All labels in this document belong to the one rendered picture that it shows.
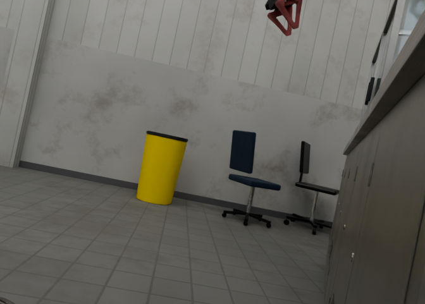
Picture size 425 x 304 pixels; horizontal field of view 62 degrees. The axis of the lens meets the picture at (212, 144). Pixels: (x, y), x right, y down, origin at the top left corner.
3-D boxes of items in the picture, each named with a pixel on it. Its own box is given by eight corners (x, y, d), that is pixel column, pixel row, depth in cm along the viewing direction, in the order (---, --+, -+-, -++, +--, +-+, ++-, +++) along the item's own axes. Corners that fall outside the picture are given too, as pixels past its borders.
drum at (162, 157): (175, 201, 414) (188, 139, 414) (173, 208, 367) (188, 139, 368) (136, 193, 411) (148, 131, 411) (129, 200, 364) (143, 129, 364)
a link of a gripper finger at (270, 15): (298, 34, 96) (288, 1, 96) (307, 26, 89) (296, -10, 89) (274, 41, 95) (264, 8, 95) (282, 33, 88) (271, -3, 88)
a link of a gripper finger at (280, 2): (301, 30, 93) (291, -4, 92) (312, 21, 86) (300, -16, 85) (277, 38, 92) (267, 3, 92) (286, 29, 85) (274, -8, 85)
